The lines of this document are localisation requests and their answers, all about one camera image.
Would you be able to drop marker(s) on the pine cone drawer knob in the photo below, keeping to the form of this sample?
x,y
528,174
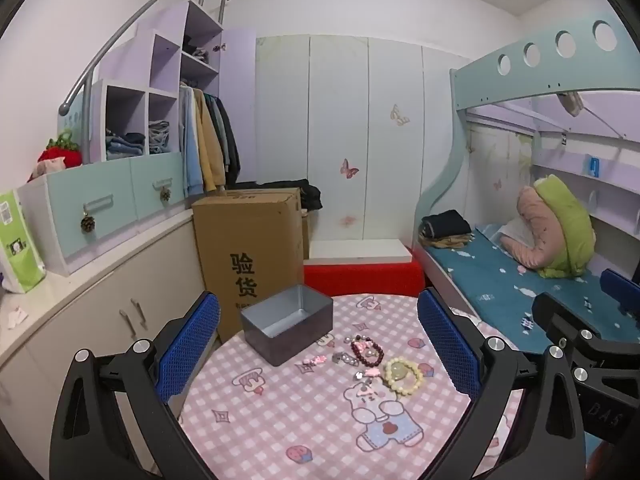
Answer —
x,y
87,223
165,193

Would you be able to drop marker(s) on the yellow jacket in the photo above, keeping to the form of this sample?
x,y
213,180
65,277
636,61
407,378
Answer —
x,y
210,150

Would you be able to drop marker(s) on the pink hair clip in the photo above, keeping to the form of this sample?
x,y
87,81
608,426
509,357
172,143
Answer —
x,y
316,360

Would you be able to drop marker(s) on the cream butterfly sticker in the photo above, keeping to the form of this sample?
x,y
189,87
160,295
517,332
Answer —
x,y
400,115

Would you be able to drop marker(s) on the grey metal tin box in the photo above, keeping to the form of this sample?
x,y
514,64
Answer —
x,y
292,337

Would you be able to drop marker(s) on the large cardboard box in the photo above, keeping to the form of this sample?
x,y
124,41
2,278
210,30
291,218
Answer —
x,y
245,245

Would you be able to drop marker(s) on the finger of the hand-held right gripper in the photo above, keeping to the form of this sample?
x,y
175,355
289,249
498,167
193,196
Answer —
x,y
565,315
620,290

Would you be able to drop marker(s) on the purple stair shelf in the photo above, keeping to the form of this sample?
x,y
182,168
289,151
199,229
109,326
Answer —
x,y
165,65

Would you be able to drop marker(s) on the white wardrobe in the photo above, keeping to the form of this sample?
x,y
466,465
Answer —
x,y
340,110

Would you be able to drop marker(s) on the beige cabinet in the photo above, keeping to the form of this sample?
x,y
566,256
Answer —
x,y
75,320

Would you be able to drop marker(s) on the folded blue jeans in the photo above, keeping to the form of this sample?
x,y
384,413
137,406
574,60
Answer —
x,y
125,145
160,137

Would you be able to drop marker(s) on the pink plush toy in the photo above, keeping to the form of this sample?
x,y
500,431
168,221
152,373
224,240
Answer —
x,y
50,167

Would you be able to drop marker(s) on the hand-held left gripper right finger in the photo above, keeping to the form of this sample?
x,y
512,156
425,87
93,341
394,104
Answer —
x,y
447,345

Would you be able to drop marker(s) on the white paper scrap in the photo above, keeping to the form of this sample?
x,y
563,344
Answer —
x,y
17,320

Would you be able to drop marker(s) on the pink butterfly sticker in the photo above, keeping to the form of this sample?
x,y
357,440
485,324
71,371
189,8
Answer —
x,y
348,167

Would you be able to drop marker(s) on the teal drawer unit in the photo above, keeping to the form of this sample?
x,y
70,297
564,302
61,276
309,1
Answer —
x,y
110,185

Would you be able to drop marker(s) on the blue patterned bedsheet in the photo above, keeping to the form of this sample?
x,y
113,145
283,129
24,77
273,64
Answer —
x,y
480,275

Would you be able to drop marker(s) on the light blue shirt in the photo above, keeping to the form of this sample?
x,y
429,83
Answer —
x,y
187,150

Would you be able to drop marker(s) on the pink checked tablecloth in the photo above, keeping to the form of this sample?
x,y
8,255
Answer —
x,y
280,420

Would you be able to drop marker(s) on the black clothes pile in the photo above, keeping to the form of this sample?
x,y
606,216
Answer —
x,y
307,194

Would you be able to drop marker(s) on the teal bunk bed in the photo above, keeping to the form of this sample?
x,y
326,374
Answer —
x,y
480,82

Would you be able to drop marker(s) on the red strawberry plush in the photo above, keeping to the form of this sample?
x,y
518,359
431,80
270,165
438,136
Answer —
x,y
62,152

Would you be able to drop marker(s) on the grey metal handrail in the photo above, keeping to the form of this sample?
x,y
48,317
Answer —
x,y
125,30

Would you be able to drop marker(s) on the pink and green plush pillow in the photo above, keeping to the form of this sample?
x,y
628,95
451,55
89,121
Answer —
x,y
560,230

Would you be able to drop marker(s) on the dark hanging jackets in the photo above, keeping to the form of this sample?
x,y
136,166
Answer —
x,y
230,135

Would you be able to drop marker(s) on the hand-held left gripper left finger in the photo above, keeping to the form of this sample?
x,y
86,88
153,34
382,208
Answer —
x,y
187,345

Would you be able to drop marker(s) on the green paper package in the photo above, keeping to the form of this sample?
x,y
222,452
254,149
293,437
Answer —
x,y
17,245

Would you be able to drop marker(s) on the folded dark clothes on shelf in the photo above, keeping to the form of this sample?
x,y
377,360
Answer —
x,y
195,50

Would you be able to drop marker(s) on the white pillow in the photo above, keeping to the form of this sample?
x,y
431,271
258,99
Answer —
x,y
511,232

